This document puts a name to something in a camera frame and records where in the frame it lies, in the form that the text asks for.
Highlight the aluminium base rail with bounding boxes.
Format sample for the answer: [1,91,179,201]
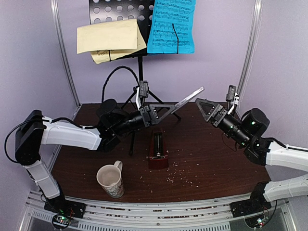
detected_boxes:
[24,189,296,231]

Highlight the yellow sheet music page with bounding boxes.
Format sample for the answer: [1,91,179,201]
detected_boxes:
[77,19,147,64]

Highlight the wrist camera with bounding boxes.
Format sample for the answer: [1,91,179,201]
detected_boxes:
[226,85,240,115]
[135,80,149,111]

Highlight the right aluminium corner post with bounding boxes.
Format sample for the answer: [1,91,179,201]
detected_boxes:
[237,0,264,112]

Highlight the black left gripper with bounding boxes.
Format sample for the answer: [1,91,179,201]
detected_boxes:
[113,103,175,135]

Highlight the clear plastic metronome cover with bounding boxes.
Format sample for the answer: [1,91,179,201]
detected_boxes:
[174,86,205,112]

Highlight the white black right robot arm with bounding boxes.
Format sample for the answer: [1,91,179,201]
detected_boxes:
[195,99,308,213]

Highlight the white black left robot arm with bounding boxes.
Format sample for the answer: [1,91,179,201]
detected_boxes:
[12,99,180,214]

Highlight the left aluminium corner post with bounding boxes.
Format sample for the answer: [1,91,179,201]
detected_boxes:
[50,0,81,107]

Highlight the red wooden metronome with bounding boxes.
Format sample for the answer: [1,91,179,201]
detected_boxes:
[147,128,169,170]

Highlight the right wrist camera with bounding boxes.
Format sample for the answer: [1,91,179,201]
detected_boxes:
[226,85,240,115]

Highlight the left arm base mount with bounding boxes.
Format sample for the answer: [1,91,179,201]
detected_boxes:
[44,199,86,230]

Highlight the black music stand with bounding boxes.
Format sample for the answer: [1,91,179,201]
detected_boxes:
[89,0,177,152]

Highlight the blue sheet music page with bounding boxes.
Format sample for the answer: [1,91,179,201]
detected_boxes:
[147,0,196,54]

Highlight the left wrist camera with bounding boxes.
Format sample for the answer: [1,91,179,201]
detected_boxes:
[135,80,149,111]

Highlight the aluminium corner post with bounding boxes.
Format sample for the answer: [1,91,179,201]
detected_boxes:
[237,0,264,112]
[50,0,81,107]

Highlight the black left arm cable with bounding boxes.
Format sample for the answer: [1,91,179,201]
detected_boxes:
[100,65,140,109]

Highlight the white ceramic mug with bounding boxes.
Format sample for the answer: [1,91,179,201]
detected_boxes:
[96,160,125,199]

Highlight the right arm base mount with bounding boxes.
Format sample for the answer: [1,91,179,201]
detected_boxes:
[230,199,277,229]

